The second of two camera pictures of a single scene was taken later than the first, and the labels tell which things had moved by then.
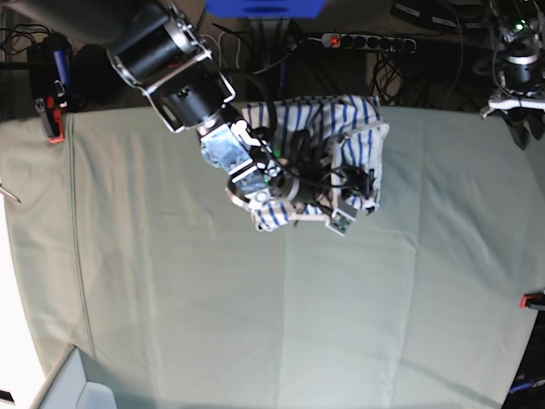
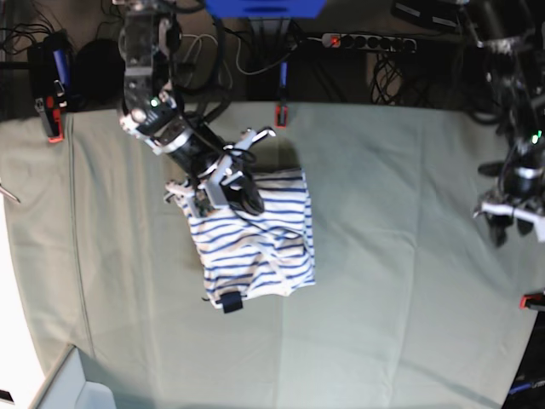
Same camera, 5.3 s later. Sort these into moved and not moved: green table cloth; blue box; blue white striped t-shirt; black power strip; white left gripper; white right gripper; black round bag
Moved: blue white striped t-shirt; white left gripper; white right gripper
Not moved: black round bag; black power strip; blue box; green table cloth
